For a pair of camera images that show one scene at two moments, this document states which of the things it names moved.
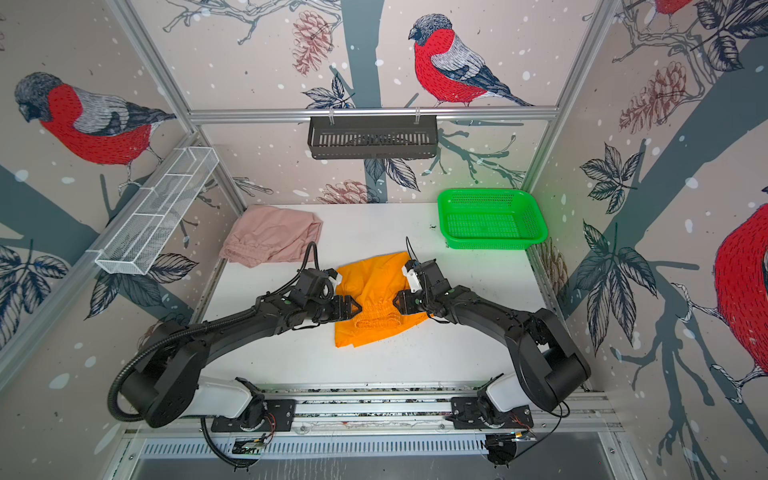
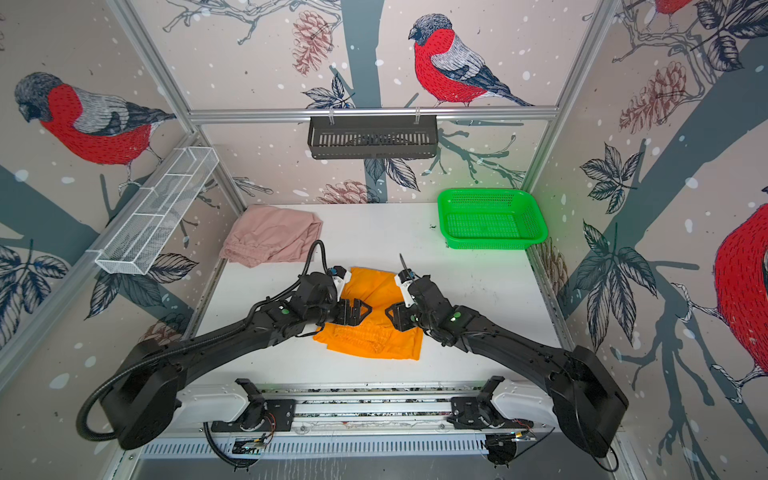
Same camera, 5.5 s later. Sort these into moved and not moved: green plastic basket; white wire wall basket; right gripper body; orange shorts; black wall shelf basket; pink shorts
Moved: right gripper body; orange shorts
Not moved: black wall shelf basket; white wire wall basket; green plastic basket; pink shorts
